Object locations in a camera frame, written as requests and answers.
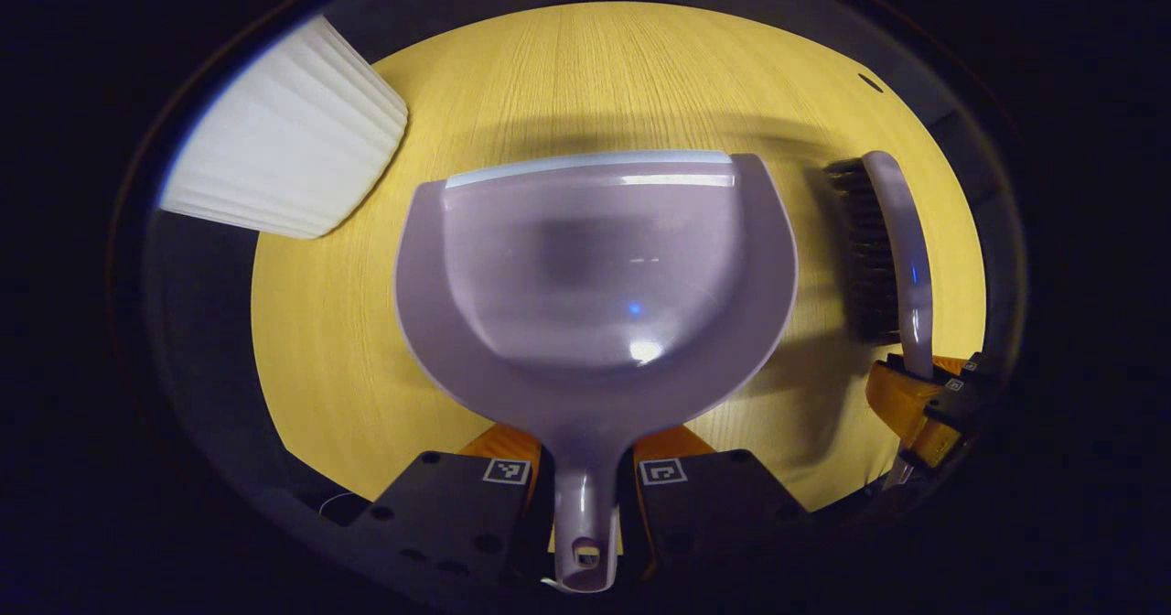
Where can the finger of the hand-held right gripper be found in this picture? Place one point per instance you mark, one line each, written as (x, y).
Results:
(915, 409)
(965, 382)

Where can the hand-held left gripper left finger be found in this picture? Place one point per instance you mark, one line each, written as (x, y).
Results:
(457, 514)

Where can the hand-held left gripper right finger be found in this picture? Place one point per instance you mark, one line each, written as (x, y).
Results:
(714, 514)

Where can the pale purple small broom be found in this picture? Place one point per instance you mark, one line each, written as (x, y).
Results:
(906, 240)

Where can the pale purple plastic dustpan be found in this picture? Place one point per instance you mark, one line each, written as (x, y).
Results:
(595, 295)

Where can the white ribbed garbage bin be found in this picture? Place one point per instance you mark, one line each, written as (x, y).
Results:
(293, 139)

